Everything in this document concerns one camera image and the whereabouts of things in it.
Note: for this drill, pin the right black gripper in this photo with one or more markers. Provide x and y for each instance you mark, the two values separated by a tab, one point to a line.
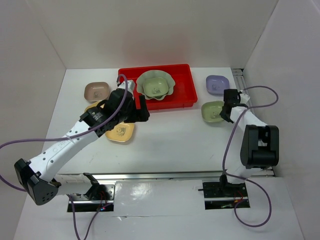
225	117

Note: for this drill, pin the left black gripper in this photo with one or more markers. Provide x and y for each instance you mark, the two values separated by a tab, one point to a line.
143	113

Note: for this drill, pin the purple square panda plate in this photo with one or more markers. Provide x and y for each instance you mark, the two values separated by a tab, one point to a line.
216	84

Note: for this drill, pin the green square panda plate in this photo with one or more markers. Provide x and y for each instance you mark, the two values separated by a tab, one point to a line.
155	87

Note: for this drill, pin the yellow square panda plate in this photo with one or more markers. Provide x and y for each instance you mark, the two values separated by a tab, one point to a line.
122	133

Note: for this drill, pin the large green scalloped bowl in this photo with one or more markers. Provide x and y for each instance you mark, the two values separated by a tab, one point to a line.
154	74

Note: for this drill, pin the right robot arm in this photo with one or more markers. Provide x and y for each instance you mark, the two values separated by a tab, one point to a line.
260	142

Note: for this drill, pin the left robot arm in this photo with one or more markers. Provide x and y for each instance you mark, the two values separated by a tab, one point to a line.
39	176

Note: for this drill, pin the yellow square plate upper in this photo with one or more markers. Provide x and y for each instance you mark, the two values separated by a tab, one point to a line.
91	106

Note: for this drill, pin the pink square panda plate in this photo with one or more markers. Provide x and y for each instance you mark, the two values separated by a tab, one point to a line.
96	91

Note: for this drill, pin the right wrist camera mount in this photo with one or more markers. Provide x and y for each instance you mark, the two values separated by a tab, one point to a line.
244	98

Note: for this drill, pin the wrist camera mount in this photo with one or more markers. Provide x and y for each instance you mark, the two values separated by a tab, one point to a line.
244	98
129	85

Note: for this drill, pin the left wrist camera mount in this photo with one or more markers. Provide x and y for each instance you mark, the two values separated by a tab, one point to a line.
129	85

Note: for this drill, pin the aluminium mounting rail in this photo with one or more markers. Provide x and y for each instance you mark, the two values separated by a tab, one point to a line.
156	176

